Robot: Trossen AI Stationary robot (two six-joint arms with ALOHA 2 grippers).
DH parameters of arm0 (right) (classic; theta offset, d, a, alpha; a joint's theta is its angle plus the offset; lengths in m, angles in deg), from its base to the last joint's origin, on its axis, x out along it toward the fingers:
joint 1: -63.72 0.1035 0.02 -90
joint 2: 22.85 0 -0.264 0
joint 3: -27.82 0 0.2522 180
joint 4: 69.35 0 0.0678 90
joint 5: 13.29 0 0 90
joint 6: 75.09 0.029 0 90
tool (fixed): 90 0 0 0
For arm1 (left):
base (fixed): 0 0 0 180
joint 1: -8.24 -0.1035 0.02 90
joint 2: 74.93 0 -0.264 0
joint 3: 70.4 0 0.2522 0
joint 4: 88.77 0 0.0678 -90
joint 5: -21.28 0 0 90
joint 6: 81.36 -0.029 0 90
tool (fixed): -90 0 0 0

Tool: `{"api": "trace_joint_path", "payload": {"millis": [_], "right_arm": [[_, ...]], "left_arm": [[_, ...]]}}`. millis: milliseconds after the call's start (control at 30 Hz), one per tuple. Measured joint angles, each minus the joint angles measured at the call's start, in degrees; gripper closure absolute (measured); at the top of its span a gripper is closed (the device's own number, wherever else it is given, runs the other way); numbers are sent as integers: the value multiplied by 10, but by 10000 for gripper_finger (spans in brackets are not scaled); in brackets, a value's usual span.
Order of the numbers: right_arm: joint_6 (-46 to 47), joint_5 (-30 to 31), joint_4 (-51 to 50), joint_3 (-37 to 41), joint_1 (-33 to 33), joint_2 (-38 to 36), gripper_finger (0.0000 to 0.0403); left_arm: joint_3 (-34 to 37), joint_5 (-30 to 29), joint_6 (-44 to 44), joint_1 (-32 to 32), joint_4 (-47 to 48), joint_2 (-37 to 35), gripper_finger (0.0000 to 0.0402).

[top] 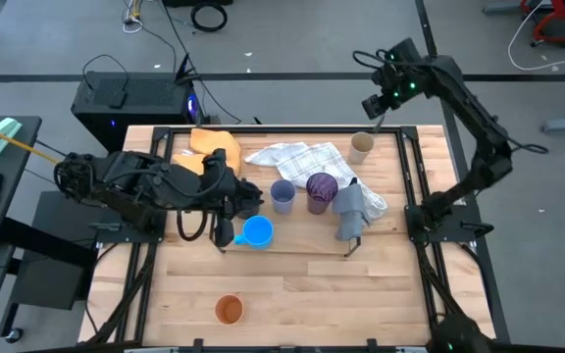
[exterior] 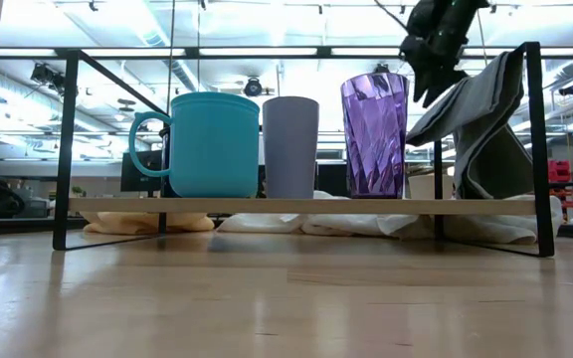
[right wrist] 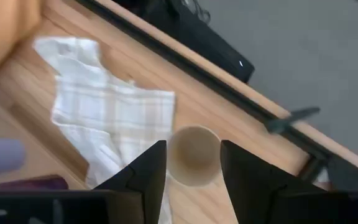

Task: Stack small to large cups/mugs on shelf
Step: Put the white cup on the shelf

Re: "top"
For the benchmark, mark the grey cloth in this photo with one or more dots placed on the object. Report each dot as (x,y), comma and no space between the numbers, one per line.
(351,211)

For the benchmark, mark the purple translucent faceted cup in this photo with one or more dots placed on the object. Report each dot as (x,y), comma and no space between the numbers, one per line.
(322,191)

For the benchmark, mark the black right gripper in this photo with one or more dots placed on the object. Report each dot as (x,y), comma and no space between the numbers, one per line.
(389,85)

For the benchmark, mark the black table rig frame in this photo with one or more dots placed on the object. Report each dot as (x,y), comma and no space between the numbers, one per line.
(410,186)

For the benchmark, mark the black computer tower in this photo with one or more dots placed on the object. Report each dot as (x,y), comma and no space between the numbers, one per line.
(140,108)

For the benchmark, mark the black metal stand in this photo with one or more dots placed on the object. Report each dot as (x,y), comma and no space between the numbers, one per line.
(52,284)

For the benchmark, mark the yellow pole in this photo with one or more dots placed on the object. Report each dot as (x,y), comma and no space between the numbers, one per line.
(17,141)

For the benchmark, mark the small black box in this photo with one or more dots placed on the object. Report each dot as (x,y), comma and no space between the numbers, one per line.
(117,99)

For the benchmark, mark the lavender plastic cup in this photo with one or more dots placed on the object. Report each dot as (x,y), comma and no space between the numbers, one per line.
(282,196)

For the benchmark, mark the white checked cloth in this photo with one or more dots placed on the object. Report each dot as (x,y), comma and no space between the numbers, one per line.
(307,159)

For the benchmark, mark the green stapler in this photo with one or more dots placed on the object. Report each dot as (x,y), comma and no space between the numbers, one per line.
(3,132)

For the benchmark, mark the blue plastic mug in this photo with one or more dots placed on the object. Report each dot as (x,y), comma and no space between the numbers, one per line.
(258,231)

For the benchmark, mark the red rolling stool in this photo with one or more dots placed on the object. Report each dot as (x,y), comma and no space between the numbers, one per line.
(557,36)

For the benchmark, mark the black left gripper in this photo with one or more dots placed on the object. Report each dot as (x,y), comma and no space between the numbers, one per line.
(221,191)

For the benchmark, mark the black side desk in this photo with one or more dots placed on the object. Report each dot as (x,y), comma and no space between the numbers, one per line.
(17,196)

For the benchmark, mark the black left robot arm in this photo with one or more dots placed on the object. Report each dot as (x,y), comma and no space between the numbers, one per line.
(135,186)

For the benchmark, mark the beige plastic cup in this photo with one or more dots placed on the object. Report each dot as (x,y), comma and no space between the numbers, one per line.
(361,147)

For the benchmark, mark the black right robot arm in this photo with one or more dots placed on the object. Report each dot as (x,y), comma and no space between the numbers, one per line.
(474,127)

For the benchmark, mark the yellow cloth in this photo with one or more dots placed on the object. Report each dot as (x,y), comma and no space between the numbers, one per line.
(214,142)

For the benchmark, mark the orange plastic cup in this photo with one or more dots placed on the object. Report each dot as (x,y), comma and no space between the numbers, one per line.
(229,310)

